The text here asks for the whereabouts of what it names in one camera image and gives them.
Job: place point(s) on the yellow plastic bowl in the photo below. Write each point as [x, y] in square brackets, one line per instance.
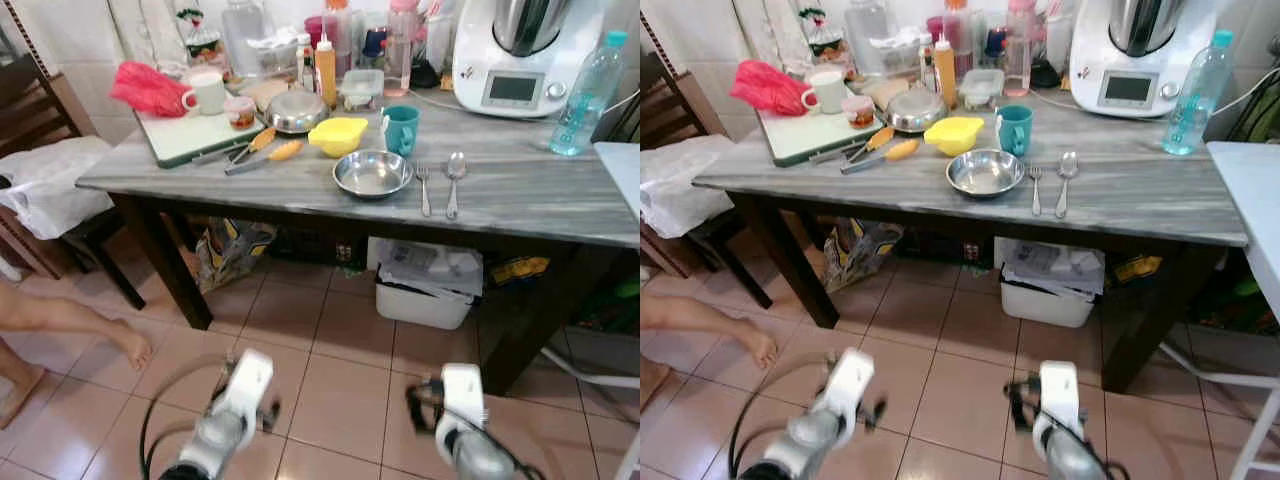
[338, 135]
[953, 135]

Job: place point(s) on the steel fork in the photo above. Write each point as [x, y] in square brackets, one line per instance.
[424, 190]
[1035, 190]

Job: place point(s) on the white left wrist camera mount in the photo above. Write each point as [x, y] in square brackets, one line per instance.
[848, 385]
[248, 380]

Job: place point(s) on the dark wooden chair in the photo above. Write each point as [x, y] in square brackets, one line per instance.
[30, 100]
[655, 100]

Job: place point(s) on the steel pot lid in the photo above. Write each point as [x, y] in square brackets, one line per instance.
[915, 110]
[297, 110]

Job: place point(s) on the white cutting board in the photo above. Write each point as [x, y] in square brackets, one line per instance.
[810, 137]
[190, 137]

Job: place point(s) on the white mug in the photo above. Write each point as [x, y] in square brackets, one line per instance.
[828, 92]
[208, 93]

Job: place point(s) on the stainless steel bowl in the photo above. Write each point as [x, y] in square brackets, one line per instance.
[985, 173]
[372, 175]

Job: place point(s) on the white plastic bag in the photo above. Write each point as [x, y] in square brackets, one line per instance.
[50, 185]
[680, 185]

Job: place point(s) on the dark wooden grey-topped table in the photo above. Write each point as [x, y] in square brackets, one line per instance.
[920, 215]
[300, 215]

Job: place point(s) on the small pink lidded jar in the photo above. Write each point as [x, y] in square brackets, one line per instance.
[240, 112]
[858, 110]

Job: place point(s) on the clear plastic food container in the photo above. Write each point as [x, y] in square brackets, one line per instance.
[980, 88]
[360, 88]

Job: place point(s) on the white folding table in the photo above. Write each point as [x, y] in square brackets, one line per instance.
[1250, 200]
[622, 170]

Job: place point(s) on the teal plastic cup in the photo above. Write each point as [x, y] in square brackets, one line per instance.
[403, 130]
[1015, 128]

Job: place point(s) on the person's bare leg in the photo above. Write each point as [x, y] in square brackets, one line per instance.
[60, 315]
[15, 385]
[700, 320]

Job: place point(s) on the large clear jar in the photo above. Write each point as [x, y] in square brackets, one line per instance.
[865, 35]
[243, 35]

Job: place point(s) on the clear plastic water bottle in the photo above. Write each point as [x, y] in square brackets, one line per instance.
[1195, 95]
[585, 95]

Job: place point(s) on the pink capped clear bottle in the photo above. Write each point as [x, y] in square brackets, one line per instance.
[1020, 50]
[400, 50]

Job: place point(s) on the red plastic bag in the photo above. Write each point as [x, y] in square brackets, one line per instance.
[770, 88]
[150, 90]

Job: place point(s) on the orange capped bottle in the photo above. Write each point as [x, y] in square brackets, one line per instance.
[957, 25]
[338, 30]

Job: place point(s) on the green printed packet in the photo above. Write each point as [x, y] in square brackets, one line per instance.
[825, 40]
[200, 45]

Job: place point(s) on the white plastic bin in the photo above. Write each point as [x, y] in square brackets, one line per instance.
[425, 290]
[1050, 290]

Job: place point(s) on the steel spoon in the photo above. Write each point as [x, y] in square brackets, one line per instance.
[1066, 180]
[454, 180]

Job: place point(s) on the white kitchen cooking machine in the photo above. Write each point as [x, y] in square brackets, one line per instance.
[520, 65]
[1135, 65]

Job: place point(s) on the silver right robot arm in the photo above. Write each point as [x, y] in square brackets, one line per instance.
[1065, 460]
[475, 455]

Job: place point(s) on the yellow sauce bottle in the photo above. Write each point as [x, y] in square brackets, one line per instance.
[945, 75]
[326, 75]

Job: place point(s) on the patterned shopping bag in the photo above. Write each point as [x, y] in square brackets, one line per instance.
[850, 255]
[230, 250]

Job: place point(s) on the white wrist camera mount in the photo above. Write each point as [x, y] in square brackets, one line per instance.
[848, 385]
[1060, 395]
[462, 395]
[248, 380]

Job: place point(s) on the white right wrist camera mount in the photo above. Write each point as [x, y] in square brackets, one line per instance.
[1060, 395]
[462, 395]

